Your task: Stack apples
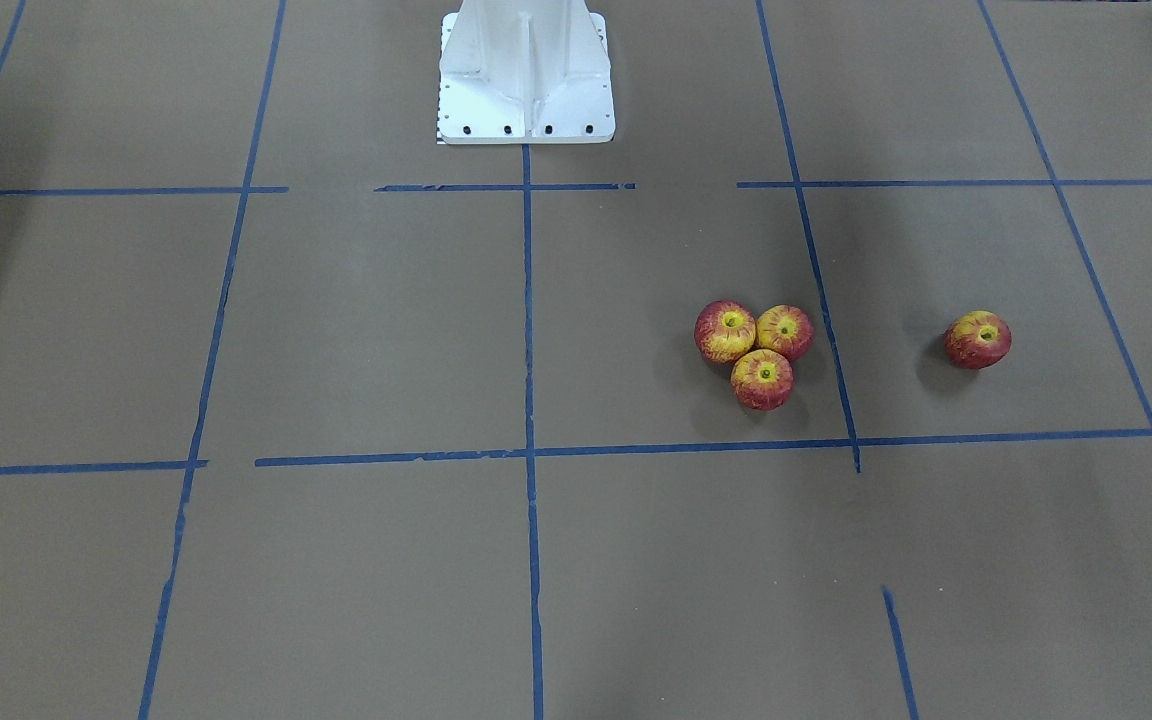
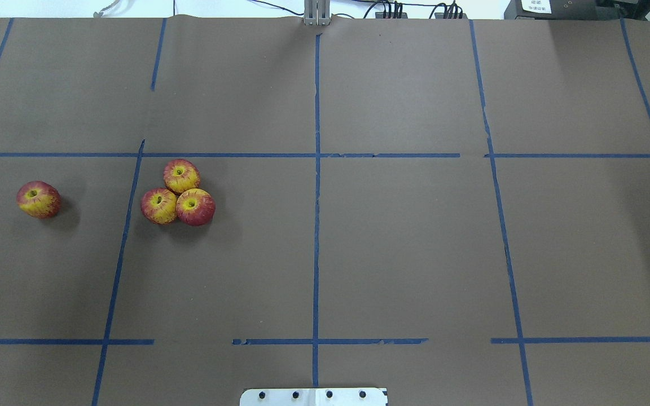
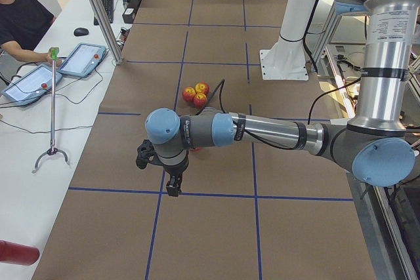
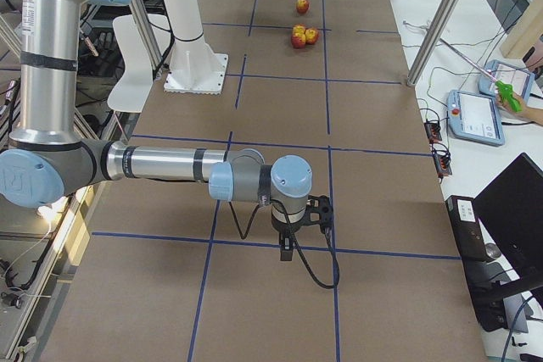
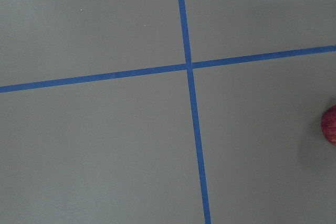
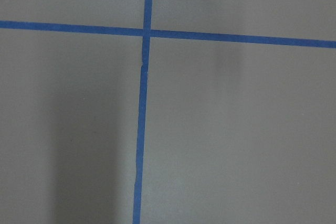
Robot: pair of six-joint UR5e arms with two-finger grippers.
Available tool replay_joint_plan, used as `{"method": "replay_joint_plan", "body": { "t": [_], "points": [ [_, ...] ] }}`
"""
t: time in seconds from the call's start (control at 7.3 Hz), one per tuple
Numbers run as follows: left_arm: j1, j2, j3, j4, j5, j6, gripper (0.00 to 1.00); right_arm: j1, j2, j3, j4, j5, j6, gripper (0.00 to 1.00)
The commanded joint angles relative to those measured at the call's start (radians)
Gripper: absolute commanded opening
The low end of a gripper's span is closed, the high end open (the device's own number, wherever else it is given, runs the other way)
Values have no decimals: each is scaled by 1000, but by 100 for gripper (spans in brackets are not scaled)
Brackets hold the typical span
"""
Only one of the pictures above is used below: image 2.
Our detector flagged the lone red-yellow apple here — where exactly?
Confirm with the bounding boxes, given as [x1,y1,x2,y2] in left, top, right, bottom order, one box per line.
[16,180,62,219]

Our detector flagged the front right red-yellow apple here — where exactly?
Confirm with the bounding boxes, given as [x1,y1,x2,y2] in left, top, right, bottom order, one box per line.
[175,188,216,226]

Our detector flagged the rear red-yellow apple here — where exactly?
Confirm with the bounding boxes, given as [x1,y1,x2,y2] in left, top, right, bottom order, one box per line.
[162,158,201,195]

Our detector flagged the front left red-yellow apple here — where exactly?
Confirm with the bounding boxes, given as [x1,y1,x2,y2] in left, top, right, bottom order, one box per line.
[141,188,178,224]

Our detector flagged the white metal mounting plate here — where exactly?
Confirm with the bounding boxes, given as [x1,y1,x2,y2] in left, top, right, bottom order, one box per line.
[239,387,389,405]

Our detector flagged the dark grey equipment box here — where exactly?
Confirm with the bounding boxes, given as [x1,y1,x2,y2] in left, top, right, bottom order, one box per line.
[503,1,599,20]

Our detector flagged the grey aluminium profile post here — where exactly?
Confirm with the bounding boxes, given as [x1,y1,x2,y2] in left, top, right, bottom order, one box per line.
[302,0,332,27]

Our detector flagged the black cable bundle left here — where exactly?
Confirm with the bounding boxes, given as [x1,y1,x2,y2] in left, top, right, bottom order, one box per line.
[362,0,411,20]

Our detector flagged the black cable bundle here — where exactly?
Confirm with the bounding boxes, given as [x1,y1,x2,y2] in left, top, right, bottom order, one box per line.
[429,0,465,20]
[362,0,411,20]

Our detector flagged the black cable bundle right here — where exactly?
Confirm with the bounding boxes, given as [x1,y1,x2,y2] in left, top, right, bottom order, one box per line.
[429,0,465,20]

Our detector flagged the grey cable top left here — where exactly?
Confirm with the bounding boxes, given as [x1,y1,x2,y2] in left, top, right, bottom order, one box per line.
[93,0,129,19]

